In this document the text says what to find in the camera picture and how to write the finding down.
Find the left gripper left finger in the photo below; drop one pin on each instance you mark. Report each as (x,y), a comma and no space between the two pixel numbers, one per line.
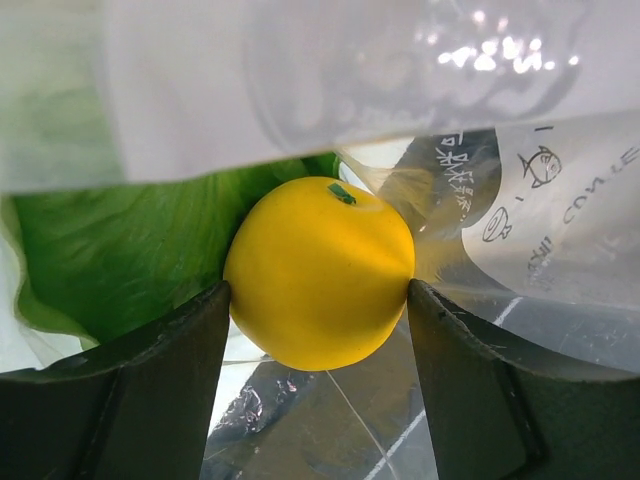
(137,407)

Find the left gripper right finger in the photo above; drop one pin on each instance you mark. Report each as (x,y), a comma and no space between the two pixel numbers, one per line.
(501,407)

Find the fake green lettuce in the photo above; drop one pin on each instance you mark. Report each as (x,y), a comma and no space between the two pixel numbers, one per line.
(101,262)

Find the fake yellow lemon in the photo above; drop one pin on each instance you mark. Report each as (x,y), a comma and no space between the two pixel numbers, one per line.
(319,273)

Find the clear zip top bag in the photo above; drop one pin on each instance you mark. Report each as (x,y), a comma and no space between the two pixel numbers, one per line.
(506,133)

